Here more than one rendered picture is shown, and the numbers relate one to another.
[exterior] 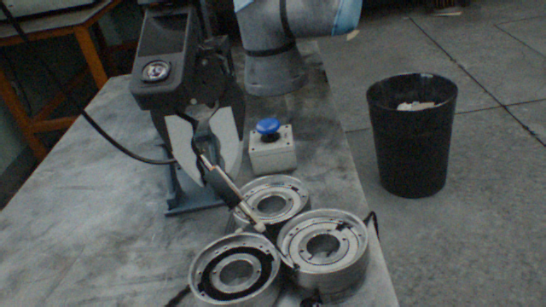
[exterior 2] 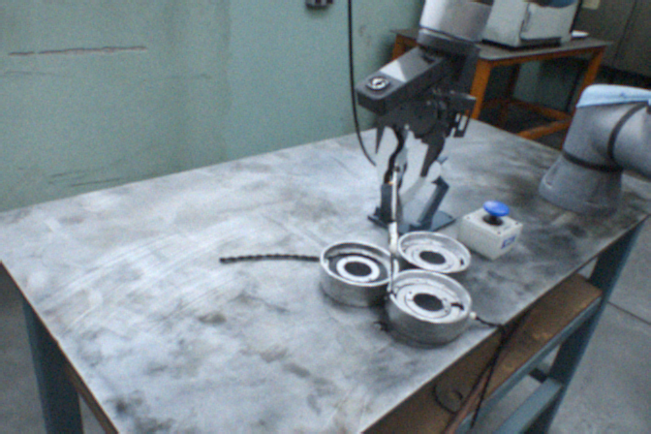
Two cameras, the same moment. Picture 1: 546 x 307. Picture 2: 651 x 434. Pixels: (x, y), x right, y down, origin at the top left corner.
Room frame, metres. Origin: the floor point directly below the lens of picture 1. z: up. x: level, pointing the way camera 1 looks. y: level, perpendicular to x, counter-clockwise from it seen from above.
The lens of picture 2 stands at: (-0.14, -0.25, 1.23)
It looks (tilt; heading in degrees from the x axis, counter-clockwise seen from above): 28 degrees down; 38
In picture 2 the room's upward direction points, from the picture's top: 8 degrees clockwise
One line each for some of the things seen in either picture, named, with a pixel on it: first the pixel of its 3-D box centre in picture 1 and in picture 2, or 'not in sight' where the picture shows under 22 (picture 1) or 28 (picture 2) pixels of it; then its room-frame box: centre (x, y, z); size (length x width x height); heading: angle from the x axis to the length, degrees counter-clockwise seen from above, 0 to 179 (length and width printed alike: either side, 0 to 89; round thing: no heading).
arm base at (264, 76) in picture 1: (273, 61); (585, 176); (0.96, -0.03, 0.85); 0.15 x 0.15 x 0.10
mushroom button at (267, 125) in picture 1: (270, 135); (493, 218); (0.62, 0.01, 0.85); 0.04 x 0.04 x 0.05
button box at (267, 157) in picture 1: (273, 147); (491, 231); (0.63, 0.01, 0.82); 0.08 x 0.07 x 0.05; 175
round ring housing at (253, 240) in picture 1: (238, 277); (356, 273); (0.36, 0.07, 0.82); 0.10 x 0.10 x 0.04
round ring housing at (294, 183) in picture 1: (272, 209); (431, 262); (0.47, 0.02, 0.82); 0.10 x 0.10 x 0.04
